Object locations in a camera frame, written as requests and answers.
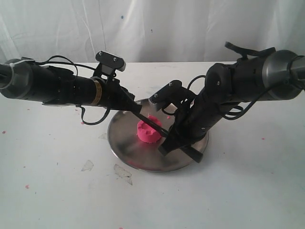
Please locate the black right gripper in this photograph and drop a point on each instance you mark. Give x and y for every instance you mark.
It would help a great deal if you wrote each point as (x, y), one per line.
(191, 125)

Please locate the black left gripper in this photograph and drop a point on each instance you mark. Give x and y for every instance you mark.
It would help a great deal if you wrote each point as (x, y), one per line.
(117, 97)

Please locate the black knife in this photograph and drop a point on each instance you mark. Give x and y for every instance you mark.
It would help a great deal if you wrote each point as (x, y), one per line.
(156, 124)

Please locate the pink clay piece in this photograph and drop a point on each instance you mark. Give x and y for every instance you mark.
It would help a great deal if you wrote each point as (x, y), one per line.
(147, 134)

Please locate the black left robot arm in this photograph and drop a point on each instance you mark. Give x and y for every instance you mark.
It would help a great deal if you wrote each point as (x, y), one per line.
(25, 80)

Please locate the round stainless steel plate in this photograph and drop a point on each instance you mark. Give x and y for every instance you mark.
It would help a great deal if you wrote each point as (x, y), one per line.
(125, 144)

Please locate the white backdrop curtain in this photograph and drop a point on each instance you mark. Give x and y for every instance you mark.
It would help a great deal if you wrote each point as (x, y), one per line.
(148, 30)

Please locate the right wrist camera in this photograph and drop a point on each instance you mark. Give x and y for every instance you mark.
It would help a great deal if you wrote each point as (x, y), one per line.
(165, 95)

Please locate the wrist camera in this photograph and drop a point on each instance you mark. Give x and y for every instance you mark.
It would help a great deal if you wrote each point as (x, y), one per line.
(165, 95)
(108, 64)

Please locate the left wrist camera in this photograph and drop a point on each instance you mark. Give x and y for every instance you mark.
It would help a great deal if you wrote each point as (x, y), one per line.
(108, 64)

